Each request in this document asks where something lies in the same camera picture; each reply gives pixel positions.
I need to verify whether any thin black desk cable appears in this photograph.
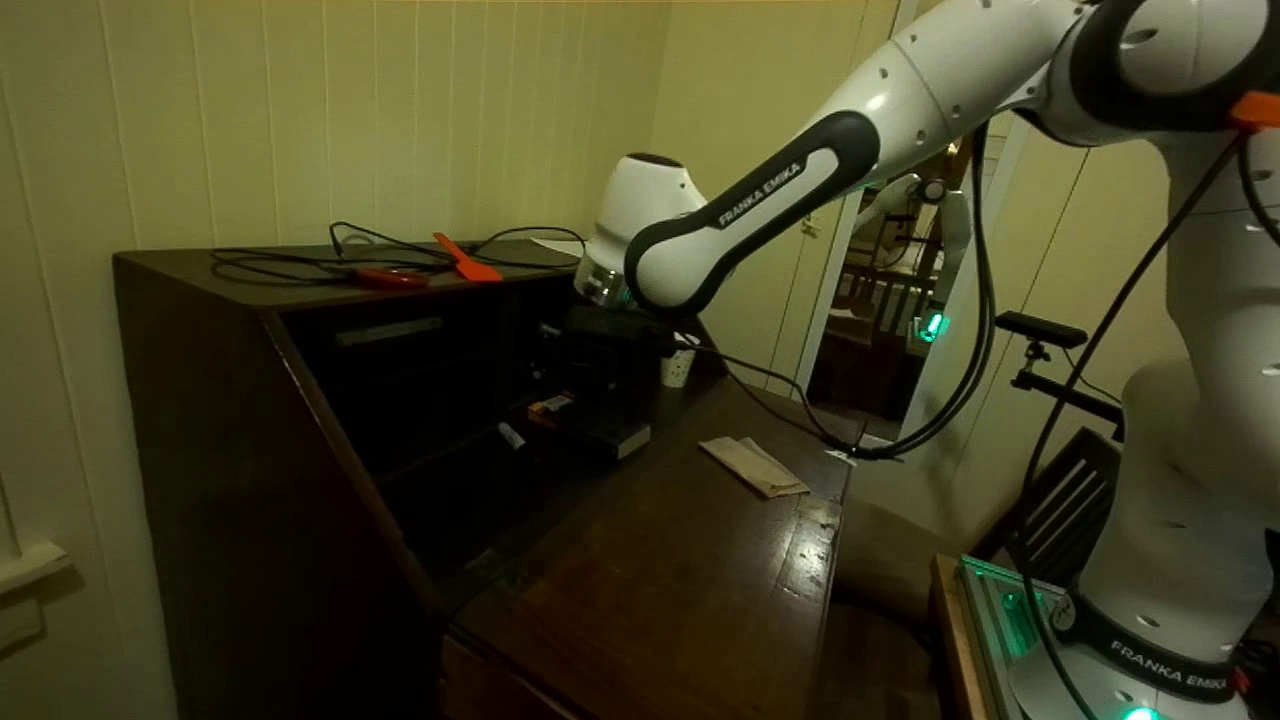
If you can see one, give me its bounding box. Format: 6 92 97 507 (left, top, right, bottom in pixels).
210 215 593 288

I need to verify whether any wooden slat chair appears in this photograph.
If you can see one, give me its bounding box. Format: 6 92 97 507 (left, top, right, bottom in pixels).
812 424 1123 720

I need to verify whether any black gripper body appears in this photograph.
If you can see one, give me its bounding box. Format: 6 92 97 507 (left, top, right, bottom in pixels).
537 304 673 443

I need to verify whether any dark wooden secretary desk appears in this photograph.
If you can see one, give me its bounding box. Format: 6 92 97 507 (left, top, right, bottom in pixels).
113 236 854 720

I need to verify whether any red handled tool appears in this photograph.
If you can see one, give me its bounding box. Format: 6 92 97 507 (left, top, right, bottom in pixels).
347 261 433 297

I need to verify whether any orange handled tool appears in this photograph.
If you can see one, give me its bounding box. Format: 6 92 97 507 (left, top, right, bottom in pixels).
428 229 507 288

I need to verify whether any blue box with label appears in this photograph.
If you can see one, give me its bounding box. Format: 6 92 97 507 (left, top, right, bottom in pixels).
525 389 657 464

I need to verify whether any white wall fixture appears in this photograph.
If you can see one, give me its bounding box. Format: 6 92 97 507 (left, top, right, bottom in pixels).
0 537 79 657

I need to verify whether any black camera on stand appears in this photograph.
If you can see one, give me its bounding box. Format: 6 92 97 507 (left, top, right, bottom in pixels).
992 310 1126 442

